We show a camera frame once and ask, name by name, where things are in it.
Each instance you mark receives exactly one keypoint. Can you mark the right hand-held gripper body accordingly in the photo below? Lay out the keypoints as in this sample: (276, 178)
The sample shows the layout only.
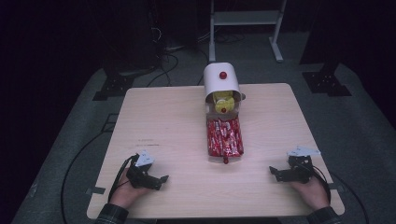
(299, 169)

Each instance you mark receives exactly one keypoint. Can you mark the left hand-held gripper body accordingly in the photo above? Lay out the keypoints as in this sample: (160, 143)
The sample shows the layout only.
(139, 175)

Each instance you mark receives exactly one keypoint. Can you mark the person's left hand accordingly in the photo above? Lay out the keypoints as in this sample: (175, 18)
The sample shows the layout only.
(126, 193)

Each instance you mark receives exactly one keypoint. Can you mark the person's right hand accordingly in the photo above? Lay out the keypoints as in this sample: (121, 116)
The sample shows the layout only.
(311, 193)

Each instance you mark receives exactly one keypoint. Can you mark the grey tape strip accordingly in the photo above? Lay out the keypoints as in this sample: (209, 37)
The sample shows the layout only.
(96, 190)
(337, 187)

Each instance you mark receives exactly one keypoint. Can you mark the red foil snack packet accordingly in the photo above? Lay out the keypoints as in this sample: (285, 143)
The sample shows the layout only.
(225, 160)

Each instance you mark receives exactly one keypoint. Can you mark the pile of red packets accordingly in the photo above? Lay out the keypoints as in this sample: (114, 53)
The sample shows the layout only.
(224, 138)

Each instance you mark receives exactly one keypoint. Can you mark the short white drawer red knob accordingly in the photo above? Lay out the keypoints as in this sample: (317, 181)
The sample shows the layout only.
(238, 107)

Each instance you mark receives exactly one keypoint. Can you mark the black stand base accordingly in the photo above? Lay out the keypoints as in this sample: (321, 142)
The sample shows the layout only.
(113, 87)
(327, 82)

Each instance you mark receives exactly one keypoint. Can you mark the white rounded storage box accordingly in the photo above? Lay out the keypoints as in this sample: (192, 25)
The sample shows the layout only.
(221, 82)

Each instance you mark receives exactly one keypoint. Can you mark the white metal stand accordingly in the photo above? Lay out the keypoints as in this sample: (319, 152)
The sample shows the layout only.
(246, 18)

